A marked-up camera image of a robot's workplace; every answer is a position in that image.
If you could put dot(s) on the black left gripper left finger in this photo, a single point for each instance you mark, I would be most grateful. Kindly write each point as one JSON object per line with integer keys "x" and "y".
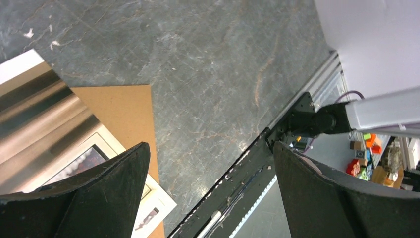
{"x": 101, "y": 202}

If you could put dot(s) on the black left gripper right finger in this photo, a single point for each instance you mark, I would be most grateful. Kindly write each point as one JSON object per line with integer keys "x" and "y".
{"x": 323, "y": 202}

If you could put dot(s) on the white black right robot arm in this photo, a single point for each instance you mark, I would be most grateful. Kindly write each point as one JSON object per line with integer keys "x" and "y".
{"x": 396, "y": 114}

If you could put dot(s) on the glossy printed photo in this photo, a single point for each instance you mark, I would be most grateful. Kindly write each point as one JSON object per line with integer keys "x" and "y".
{"x": 47, "y": 133}

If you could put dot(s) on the pile of colourful toy blocks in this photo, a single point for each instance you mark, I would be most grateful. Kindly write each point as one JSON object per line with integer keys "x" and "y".
{"x": 362, "y": 164}

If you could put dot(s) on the brown cardboard backing board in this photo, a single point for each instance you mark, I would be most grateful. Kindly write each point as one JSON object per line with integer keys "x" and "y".
{"x": 126, "y": 111}

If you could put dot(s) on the white slotted cable duct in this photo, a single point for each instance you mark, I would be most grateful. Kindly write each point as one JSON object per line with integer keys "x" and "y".
{"x": 253, "y": 207}

